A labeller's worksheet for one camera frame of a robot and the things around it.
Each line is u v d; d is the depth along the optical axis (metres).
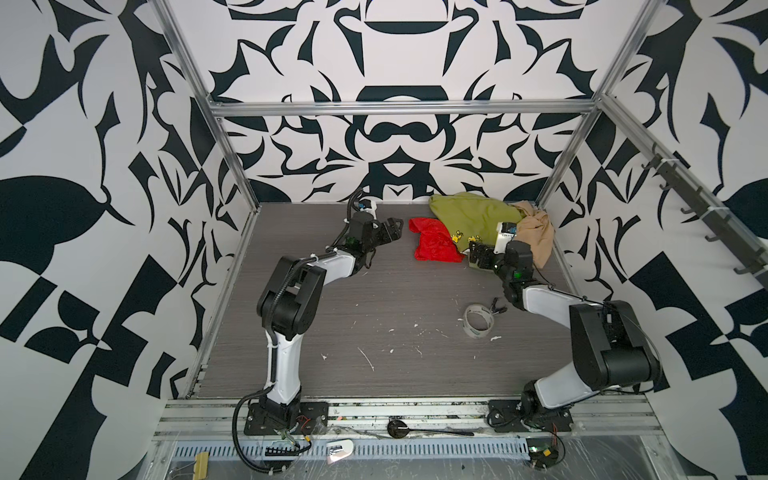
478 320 0.90
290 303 0.54
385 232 0.87
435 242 1.03
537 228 1.07
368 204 0.90
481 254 0.84
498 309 0.92
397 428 0.70
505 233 0.81
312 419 0.73
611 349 0.46
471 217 1.09
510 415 0.74
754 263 0.50
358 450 0.71
